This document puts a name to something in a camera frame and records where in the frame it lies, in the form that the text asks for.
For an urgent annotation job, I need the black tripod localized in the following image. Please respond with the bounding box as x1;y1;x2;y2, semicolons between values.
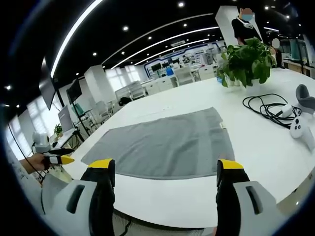
70;127;86;148

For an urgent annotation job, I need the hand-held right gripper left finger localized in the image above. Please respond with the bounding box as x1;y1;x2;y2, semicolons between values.
41;159;116;236

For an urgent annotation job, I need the white display board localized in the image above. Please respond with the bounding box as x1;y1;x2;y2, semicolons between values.
57;105;75;134

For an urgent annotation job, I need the white cable adapter box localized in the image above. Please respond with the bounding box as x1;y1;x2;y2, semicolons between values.
277;104;294;118

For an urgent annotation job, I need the black cable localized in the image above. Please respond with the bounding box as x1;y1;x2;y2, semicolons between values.
242;93;303;129

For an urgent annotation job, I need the grey towel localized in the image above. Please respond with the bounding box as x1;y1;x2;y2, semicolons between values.
80;107;236;180

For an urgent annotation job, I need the person's left hand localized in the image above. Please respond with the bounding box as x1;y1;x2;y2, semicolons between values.
32;153;49;172

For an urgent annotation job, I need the green potted plant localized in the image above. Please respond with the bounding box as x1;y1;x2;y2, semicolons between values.
216;37;278;89

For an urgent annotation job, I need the grey headset strap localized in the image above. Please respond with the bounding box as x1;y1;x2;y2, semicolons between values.
295;84;315;114

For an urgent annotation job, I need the small black monitor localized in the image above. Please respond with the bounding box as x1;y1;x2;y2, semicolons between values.
66;78;83;104

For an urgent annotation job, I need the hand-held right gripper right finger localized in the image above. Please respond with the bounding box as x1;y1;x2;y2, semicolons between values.
216;159;286;236

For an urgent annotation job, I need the white handheld controller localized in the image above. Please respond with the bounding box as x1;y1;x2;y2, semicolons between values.
289;115;314;151

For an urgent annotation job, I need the person's white printed shirt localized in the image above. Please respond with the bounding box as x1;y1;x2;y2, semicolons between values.
6;159;45;217

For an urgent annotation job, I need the white table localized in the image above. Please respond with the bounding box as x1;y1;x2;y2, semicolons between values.
48;70;315;222

